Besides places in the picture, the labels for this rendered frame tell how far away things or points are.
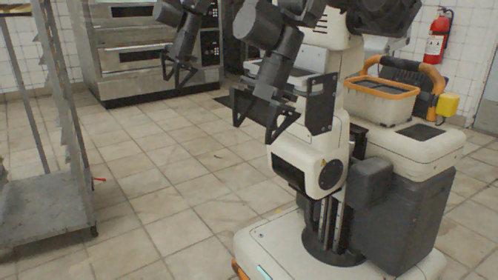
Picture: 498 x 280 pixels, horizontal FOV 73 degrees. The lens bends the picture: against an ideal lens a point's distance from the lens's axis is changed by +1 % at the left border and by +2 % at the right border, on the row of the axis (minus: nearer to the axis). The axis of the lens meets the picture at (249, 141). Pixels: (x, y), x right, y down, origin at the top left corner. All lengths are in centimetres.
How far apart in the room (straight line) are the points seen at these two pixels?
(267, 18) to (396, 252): 96
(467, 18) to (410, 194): 269
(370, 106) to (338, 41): 40
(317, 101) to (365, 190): 33
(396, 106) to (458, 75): 258
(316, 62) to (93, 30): 304
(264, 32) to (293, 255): 100
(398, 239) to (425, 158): 31
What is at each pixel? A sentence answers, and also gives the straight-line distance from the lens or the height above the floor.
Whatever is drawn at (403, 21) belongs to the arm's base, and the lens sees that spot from 79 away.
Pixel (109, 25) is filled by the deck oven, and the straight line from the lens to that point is 375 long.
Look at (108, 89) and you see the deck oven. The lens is 387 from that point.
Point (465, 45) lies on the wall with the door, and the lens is 369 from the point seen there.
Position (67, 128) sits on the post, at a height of 66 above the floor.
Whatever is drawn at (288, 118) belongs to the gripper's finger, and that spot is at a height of 103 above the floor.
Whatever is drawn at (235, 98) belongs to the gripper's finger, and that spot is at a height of 105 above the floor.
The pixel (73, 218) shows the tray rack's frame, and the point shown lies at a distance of 198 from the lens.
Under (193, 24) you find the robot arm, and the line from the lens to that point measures 97.
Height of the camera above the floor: 124
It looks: 25 degrees down
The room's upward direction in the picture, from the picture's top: straight up
